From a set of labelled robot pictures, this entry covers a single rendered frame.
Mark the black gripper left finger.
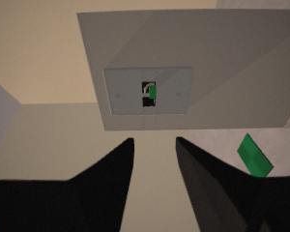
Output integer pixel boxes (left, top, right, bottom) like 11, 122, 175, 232
0, 137, 134, 232

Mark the grey flat panel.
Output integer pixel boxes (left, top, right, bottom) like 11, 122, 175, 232
76, 9, 290, 131

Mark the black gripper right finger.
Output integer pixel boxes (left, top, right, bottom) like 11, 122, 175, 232
176, 137, 290, 232

